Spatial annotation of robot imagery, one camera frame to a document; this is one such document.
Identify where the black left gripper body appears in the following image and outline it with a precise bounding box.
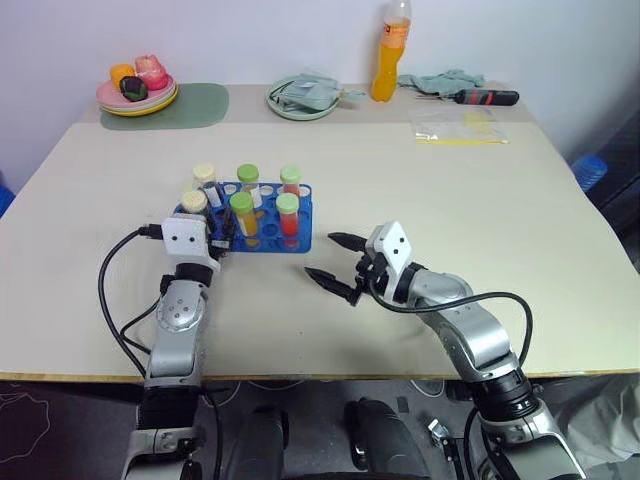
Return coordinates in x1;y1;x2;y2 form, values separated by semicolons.
208;235;236;262

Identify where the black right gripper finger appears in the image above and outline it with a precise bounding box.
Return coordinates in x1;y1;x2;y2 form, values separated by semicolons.
327;231;369;253
304;267;362;307

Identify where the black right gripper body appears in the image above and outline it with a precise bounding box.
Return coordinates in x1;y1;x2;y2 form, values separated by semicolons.
352;252;390;302

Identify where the orange tube green cap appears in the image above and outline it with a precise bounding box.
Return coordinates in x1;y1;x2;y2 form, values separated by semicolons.
228;192;261;250

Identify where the dark tube beige cap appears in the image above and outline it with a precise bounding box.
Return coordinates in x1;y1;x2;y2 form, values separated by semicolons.
180;190;210;217
192;162;224;209

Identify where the red tube light green cap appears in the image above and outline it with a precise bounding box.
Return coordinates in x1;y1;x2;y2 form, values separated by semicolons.
279;164;305;199
275;193;301;250

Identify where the blue test tube rack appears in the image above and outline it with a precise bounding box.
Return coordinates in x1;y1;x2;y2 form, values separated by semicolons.
172;182;314;255

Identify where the white tube green cap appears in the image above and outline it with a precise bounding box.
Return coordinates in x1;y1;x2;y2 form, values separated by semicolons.
236;163;264;209

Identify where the green placemat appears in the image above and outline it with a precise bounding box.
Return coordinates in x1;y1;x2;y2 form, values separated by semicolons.
98;82;230;132

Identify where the pale green plate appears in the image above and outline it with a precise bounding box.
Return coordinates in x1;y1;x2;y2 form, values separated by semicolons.
265;77;341;122

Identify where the yellow plate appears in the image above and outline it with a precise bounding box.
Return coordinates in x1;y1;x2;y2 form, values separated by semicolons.
99;89;180;119

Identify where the stack of coloured plates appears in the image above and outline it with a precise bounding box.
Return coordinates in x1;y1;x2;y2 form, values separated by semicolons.
98;82;179;114

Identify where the pale green fabric pouch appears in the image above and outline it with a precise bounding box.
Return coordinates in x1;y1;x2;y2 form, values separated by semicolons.
279;73;369;110

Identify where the clear plastic zip bag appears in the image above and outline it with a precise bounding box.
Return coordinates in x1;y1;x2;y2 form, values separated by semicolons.
408;108;511;146

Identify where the pink toy food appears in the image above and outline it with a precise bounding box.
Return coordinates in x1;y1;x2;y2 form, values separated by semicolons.
144;69;174;92

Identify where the large dark rounded shape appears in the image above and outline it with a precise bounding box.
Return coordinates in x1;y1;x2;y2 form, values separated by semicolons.
344;397;431;480

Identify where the black and green toy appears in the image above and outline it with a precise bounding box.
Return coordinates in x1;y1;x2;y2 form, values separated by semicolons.
118;76;150;101

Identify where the orange soda bottle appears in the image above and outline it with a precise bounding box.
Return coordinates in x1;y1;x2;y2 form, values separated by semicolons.
370;0;414;104

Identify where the small dark rounded shape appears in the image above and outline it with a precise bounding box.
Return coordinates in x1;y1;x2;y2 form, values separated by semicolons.
247;404;289;480

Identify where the metal clip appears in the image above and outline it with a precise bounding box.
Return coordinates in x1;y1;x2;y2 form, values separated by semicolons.
427;418;459;451

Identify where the pink plate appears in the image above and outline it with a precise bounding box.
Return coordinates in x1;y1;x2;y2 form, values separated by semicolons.
97;74;179;109

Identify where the crumpled green cloth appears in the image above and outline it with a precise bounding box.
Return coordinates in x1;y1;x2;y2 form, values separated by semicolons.
397;68;486;96

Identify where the orange toy fruit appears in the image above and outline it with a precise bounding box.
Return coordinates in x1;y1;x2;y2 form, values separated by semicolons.
109;63;136;86

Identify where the black and red screwdriver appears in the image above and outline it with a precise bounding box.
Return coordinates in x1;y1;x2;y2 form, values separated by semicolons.
417;89;520;107

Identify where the blue plastic object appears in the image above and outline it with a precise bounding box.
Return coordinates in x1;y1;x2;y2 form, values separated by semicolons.
0;172;16;219

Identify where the blue ribbed stool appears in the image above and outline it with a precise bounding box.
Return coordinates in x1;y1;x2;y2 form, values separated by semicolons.
571;154;609;193

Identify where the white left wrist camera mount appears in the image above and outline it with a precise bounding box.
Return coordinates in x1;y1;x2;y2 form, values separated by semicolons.
160;214;222;275

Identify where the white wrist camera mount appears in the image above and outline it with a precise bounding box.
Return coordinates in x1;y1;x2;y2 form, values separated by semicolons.
160;214;222;275
366;221;415;291

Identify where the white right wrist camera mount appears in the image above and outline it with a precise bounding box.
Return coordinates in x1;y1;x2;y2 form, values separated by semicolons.
366;221;415;291

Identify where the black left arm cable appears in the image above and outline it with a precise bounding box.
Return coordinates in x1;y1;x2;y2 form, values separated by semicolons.
98;224;166;381

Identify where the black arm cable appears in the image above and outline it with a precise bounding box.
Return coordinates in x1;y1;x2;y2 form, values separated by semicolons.
372;279;534;381
98;224;166;381

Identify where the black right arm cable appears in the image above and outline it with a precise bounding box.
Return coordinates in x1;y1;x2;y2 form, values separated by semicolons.
372;279;534;381

